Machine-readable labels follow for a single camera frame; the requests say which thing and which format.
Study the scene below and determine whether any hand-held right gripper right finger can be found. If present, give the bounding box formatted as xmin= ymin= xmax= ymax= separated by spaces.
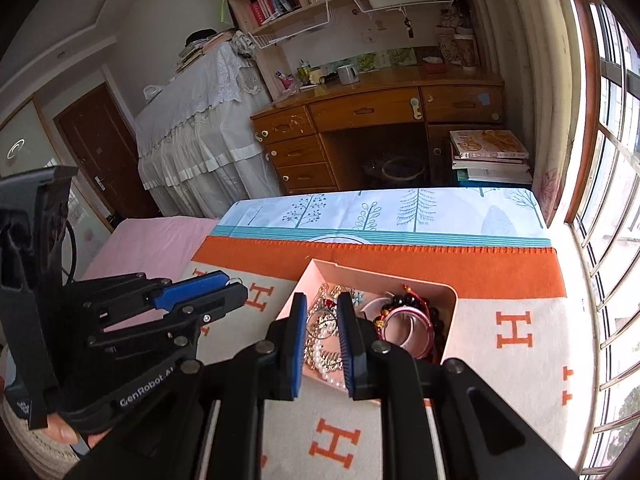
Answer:
xmin=336 ymin=291 xmax=580 ymax=480

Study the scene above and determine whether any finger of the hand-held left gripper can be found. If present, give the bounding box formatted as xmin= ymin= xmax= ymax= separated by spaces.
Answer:
xmin=86 ymin=281 xmax=250 ymax=362
xmin=64 ymin=269 xmax=231 ymax=322

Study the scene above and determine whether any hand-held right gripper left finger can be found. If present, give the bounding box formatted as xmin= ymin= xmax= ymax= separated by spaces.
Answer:
xmin=64 ymin=292 xmax=308 ymax=480

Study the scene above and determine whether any pink bangle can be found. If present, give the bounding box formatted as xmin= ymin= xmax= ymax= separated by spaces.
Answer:
xmin=379 ymin=307 xmax=432 ymax=347
xmin=400 ymin=319 xmax=437 ymax=359

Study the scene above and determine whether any pink jewelry tray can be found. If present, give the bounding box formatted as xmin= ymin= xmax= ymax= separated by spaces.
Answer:
xmin=272 ymin=258 xmax=459 ymax=406

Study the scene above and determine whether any red string bracelet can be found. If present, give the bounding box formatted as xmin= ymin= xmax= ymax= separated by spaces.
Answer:
xmin=400 ymin=284 xmax=433 ymax=311

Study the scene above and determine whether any black bead bracelet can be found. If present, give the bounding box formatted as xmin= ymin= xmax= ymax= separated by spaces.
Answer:
xmin=384 ymin=293 xmax=444 ymax=362

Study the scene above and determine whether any person's left hand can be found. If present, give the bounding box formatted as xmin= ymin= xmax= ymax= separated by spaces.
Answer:
xmin=45 ymin=410 xmax=108 ymax=461

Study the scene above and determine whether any pink bedsheet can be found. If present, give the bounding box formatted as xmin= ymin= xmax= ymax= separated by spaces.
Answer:
xmin=80 ymin=217 xmax=221 ymax=332

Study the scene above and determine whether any brown wooden door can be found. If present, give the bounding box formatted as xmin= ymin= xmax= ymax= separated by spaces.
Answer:
xmin=52 ymin=82 xmax=161 ymax=221

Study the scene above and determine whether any woven beige basket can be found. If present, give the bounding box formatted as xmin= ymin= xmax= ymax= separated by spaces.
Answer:
xmin=0 ymin=395 xmax=83 ymax=480

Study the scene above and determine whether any white lace covered furniture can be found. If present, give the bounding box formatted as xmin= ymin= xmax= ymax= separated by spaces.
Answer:
xmin=135 ymin=42 xmax=281 ymax=221

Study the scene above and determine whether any tree print bedsheet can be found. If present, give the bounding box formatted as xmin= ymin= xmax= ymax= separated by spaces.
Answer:
xmin=210 ymin=187 xmax=551 ymax=248

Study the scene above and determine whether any orange and white blanket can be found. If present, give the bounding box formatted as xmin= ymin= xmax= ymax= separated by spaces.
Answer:
xmin=177 ymin=235 xmax=576 ymax=480

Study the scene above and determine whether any dark round basin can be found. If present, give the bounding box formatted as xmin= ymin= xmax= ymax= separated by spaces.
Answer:
xmin=365 ymin=155 xmax=427 ymax=184

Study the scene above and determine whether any white book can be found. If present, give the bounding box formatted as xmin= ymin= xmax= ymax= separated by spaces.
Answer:
xmin=451 ymin=159 xmax=530 ymax=172
xmin=452 ymin=167 xmax=534 ymax=186

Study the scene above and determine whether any stack of papers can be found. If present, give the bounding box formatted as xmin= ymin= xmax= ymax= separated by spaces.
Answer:
xmin=172 ymin=30 xmax=236 ymax=79

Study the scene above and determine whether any wooden desk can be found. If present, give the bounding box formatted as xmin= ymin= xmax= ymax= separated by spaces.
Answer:
xmin=250 ymin=67 xmax=506 ymax=196

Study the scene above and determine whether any patterned cloth bundle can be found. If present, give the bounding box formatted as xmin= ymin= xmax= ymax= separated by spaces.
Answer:
xmin=232 ymin=30 xmax=259 ymax=59

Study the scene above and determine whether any yellow cover book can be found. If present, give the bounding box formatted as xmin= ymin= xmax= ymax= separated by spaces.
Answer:
xmin=449 ymin=130 xmax=531 ymax=162

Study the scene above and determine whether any row of red books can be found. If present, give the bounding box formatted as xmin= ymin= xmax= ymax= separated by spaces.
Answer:
xmin=249 ymin=0 xmax=302 ymax=27

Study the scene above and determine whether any barred window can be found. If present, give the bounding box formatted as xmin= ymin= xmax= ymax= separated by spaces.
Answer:
xmin=565 ymin=0 xmax=640 ymax=480

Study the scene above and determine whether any patterned canister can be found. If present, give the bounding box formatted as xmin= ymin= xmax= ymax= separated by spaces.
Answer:
xmin=452 ymin=34 xmax=481 ymax=69
xmin=437 ymin=27 xmax=458 ymax=62

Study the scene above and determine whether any beige floral curtain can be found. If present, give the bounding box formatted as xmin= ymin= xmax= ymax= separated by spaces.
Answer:
xmin=467 ymin=0 xmax=588 ymax=226

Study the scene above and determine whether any cream pearl necklace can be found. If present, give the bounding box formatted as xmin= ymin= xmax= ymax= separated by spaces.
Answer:
xmin=302 ymin=335 xmax=348 ymax=392

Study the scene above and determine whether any silver hoop chain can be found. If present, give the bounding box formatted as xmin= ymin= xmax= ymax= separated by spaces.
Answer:
xmin=306 ymin=284 xmax=341 ymax=341

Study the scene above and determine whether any black cable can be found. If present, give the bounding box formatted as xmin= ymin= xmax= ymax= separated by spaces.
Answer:
xmin=61 ymin=219 xmax=79 ymax=282

